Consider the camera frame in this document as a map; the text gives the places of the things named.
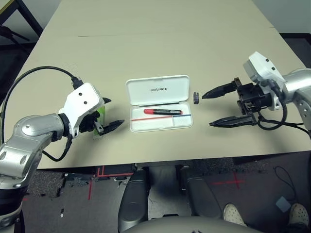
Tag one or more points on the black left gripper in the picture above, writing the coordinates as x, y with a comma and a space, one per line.
88, 122

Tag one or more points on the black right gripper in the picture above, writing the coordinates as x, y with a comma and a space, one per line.
252, 97

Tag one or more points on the green stationery pack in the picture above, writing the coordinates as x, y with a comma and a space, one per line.
103, 115

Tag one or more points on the black marker with red cap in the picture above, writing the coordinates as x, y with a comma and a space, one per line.
165, 111

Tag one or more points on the white plastic pencil case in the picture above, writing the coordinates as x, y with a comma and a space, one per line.
170, 82

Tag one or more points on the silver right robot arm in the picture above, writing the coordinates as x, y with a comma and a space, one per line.
298, 82

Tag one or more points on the dark grey robot left leg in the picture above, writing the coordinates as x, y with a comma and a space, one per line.
133, 199

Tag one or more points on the dark grey robot leg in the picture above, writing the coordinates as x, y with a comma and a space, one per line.
133, 199
199, 196

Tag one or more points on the dark grey robot right leg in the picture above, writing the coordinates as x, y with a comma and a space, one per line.
199, 196

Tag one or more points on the white perforated shoe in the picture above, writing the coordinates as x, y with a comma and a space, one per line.
298, 213
232, 213

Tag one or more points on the small black white floor object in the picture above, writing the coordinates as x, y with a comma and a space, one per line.
62, 213

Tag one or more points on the grey square floor object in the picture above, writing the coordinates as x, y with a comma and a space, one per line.
283, 204

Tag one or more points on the beige robot torso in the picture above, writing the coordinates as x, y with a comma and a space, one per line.
189, 227

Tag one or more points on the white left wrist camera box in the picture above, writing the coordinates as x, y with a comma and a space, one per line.
82, 102

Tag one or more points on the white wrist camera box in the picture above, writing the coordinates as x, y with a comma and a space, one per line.
260, 66
82, 102

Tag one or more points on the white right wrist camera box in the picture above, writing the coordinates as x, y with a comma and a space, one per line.
260, 66

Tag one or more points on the black metal frame leg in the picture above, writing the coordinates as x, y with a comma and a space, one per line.
29, 17

